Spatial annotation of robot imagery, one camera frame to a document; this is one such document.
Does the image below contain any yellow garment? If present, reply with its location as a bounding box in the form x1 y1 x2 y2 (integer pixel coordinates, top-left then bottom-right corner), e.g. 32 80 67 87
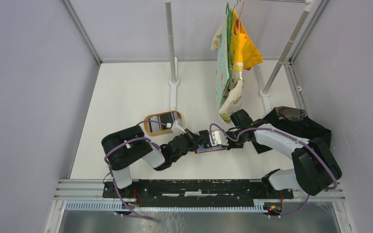
231 9 264 71

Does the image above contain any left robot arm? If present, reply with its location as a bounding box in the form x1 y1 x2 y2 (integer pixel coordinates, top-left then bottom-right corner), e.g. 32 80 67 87
101 125 205 198

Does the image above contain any white clothes rack frame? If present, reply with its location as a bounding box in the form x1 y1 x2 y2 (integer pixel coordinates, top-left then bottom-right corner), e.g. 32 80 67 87
165 0 315 112

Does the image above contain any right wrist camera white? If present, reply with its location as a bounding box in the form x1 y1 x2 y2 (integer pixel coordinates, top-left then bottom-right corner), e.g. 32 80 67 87
209 130 228 147

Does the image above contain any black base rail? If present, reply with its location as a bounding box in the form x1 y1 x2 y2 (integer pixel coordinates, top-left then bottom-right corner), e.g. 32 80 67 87
102 180 294 207

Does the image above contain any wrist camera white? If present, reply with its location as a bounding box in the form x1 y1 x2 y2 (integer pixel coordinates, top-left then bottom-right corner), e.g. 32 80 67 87
209 130 228 147
166 119 186 135

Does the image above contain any yellow oval card tray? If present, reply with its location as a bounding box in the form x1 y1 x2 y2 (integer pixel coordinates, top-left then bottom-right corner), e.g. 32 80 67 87
139 110 186 136

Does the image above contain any pink clothes hanger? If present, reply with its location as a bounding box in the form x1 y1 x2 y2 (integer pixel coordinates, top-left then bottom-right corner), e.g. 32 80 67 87
234 0 246 32

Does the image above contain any white slotted cable duct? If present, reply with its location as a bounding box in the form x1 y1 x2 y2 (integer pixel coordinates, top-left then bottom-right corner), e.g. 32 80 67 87
65 200 268 214

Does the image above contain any stack of credit cards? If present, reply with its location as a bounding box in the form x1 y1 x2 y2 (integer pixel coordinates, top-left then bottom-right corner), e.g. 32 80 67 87
147 112 181 133

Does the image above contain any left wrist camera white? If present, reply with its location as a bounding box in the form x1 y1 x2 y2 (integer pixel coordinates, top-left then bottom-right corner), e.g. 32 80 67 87
166 119 186 135

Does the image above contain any mint green cartoon cloth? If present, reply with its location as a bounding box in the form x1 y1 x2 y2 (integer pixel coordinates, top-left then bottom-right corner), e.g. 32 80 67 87
211 15 230 111

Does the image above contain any red card holder wallet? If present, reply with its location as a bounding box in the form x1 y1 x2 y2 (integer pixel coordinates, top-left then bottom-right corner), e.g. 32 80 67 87
195 145 227 154

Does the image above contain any black clothes pile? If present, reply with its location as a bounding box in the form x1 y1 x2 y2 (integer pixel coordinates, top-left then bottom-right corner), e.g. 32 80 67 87
251 106 332 146

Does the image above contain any green clothes hanger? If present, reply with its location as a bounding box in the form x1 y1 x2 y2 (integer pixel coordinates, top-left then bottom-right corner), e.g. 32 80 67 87
226 2 234 83

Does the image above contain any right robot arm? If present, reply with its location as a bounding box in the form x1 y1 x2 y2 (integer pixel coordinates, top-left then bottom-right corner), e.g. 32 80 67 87
208 107 342 198

